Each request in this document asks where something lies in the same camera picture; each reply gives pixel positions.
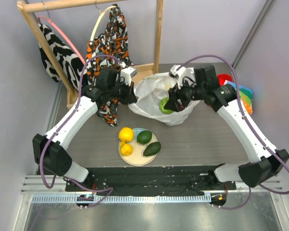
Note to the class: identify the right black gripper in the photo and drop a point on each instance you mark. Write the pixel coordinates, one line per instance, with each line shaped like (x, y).
(173, 99)

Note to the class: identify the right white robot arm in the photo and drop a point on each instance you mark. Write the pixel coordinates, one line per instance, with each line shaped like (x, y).
(202, 84)

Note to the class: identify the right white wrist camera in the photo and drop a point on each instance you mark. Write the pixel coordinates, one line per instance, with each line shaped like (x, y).
(179, 73)

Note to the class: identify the white plastic bag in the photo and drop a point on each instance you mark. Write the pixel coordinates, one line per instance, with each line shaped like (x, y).
(150, 91)

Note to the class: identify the blue cream ceramic plate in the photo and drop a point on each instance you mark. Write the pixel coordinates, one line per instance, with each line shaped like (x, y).
(137, 158)

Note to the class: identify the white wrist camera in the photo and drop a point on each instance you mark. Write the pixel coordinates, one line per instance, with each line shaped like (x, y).
(179, 73)
(126, 75)

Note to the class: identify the red white cloth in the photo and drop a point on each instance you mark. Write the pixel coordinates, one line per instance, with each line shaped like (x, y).
(224, 79)

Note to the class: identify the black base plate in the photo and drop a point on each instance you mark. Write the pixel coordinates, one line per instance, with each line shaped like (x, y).
(164, 170)

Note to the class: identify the black white zebra cloth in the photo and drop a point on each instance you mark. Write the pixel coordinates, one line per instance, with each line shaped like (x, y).
(69, 61)

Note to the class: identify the cream clothes hanger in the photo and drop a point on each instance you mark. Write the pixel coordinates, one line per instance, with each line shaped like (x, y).
(99, 20)

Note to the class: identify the green fake avocado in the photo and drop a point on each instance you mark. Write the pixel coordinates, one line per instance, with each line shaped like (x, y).
(152, 149)

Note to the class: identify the light green fake apple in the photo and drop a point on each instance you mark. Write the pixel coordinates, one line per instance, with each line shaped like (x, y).
(162, 104)

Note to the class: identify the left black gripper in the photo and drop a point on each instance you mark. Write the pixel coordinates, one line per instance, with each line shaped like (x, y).
(130, 97)

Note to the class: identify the white slotted cable duct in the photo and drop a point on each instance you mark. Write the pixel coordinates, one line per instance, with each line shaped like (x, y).
(89, 199)

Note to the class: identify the orange grey camouflage cloth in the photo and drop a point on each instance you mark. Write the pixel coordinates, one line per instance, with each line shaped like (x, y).
(112, 41)

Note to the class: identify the rainbow striped cloth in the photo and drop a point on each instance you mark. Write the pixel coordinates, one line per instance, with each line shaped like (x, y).
(246, 96)

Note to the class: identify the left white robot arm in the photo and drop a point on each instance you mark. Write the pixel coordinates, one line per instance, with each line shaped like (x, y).
(50, 149)

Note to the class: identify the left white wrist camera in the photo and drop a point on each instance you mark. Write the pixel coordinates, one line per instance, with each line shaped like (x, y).
(126, 75)

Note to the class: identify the aluminium rail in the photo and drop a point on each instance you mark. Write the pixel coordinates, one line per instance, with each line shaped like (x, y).
(138, 185)

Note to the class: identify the yellow fake lemon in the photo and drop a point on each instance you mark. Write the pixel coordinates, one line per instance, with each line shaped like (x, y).
(126, 134)

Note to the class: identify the green fake fruit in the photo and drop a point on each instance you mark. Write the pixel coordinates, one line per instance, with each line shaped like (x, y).
(144, 137)

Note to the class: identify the wooden clothes rack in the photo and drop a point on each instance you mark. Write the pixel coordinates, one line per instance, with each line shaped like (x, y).
(28, 9)

